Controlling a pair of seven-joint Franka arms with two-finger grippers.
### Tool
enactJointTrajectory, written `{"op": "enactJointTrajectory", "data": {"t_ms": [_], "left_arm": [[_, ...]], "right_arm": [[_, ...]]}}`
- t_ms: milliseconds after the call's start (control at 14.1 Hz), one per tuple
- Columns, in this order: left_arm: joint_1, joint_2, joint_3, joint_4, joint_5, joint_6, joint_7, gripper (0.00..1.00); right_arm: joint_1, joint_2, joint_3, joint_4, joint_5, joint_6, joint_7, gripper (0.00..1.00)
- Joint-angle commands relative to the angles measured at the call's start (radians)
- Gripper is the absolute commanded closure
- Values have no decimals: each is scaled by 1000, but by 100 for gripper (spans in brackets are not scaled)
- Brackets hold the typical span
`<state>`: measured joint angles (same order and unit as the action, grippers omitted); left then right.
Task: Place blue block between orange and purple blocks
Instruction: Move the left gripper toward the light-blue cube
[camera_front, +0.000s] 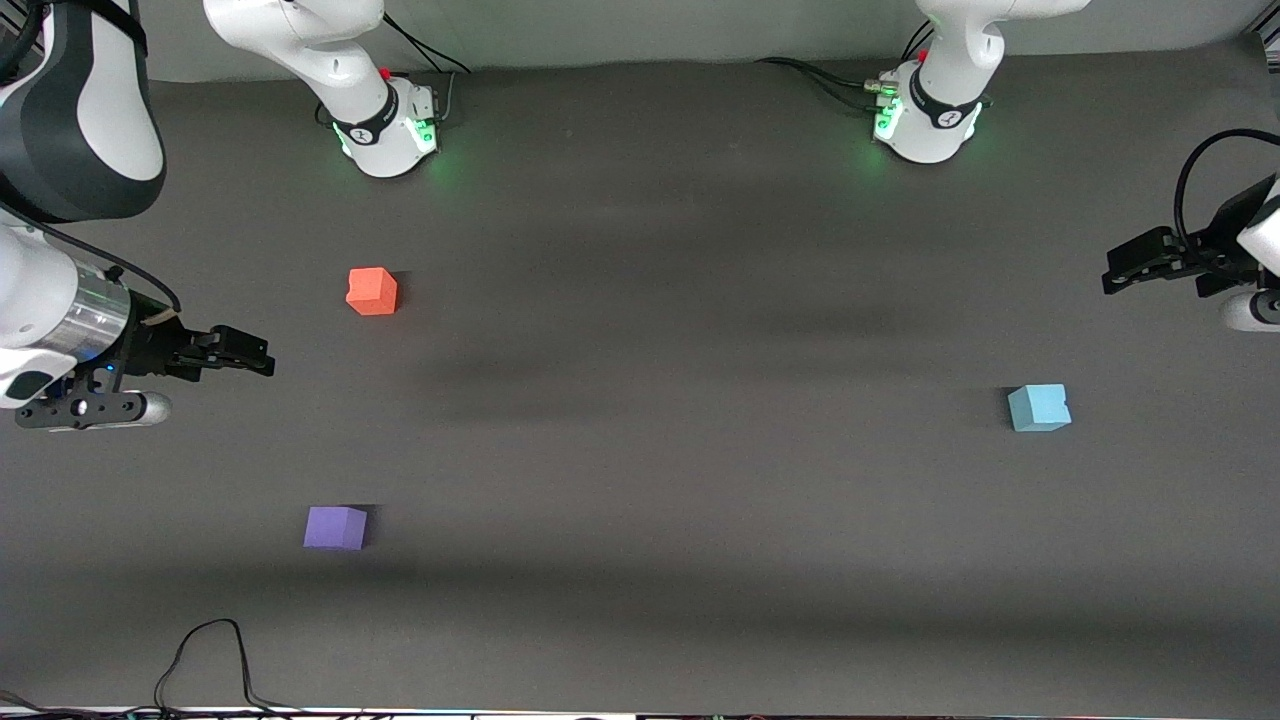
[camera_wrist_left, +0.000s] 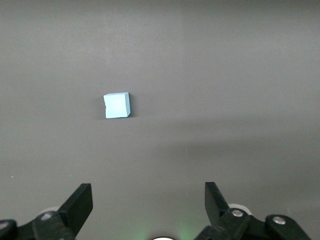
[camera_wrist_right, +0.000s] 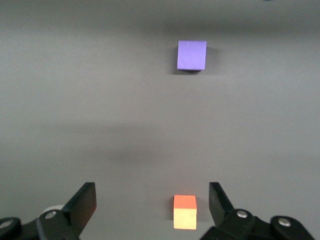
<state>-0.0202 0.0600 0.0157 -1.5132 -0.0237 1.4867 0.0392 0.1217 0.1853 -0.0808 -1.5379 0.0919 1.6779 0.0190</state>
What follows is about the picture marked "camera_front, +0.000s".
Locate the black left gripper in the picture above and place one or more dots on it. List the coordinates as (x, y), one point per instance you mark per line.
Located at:
(1226, 232)

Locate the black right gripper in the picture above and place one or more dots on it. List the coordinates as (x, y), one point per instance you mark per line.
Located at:
(152, 346)

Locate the light blue foam block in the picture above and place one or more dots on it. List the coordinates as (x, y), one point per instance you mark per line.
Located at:
(1038, 408)

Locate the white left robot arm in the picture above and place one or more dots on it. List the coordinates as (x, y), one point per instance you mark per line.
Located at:
(940, 70)

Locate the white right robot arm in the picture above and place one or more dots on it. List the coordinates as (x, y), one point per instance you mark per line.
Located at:
(115, 120)

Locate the orange foam block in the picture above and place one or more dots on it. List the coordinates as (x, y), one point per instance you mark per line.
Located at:
(372, 292)

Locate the purple foam block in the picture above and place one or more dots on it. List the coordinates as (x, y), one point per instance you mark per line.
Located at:
(334, 528)

